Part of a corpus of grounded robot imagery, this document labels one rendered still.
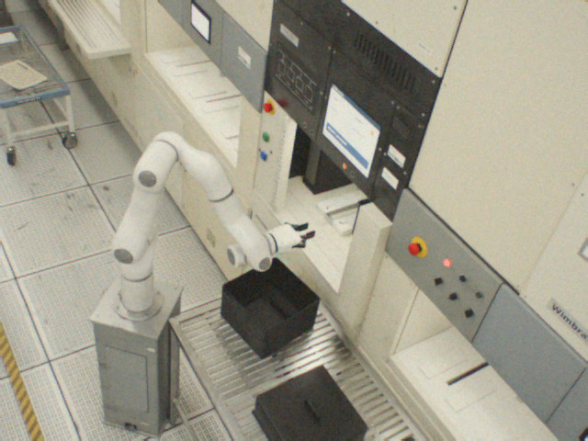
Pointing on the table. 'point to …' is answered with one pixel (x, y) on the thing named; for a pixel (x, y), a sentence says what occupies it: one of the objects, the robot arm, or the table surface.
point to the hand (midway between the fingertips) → (307, 231)
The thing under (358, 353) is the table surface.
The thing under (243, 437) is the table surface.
